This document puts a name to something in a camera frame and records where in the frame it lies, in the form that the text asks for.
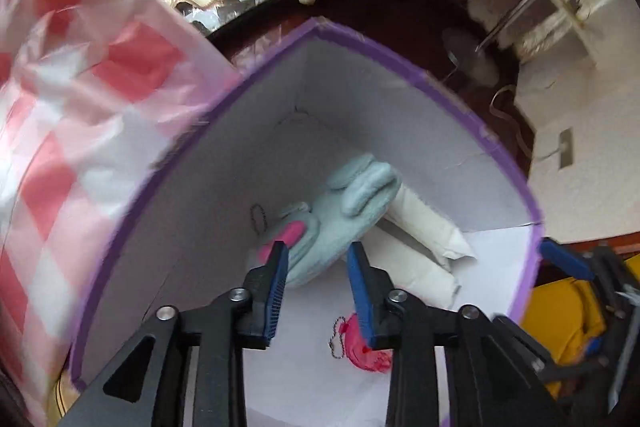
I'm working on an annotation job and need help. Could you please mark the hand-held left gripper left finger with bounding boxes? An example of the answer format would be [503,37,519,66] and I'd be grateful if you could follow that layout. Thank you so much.
[57,241,291,427]

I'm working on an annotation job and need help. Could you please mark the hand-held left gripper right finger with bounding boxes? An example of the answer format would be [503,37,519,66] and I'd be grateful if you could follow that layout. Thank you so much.
[346,242,568,427]

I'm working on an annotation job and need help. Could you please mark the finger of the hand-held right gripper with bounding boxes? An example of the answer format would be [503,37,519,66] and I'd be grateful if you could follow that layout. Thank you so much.
[539,238,618,288]
[492,314,608,385]

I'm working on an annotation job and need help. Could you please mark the mint green plush toy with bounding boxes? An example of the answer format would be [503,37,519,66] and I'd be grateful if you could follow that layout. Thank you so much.
[247,153,402,290]

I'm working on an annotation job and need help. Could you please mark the purple cardboard box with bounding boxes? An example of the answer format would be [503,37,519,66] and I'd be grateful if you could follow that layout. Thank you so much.
[67,18,546,427]

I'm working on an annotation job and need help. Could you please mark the yellow plastic bag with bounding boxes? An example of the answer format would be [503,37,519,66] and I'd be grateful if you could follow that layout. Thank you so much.
[520,279,608,397]

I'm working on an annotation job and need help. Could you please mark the metal floor stand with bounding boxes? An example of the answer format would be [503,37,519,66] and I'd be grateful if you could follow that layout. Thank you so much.
[442,0,545,88]

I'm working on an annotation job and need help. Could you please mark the red checked plastic tablecloth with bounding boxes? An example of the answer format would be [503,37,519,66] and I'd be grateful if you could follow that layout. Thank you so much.
[0,0,242,427]

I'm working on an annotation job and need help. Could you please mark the pink keychain toy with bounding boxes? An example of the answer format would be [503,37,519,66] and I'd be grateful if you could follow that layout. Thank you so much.
[327,313,394,375]

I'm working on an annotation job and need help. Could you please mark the wall socket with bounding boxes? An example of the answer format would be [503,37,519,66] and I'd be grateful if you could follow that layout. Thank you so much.
[556,127,574,168]

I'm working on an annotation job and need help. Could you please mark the white cable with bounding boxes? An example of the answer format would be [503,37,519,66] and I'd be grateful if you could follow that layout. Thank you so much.
[489,84,563,158]

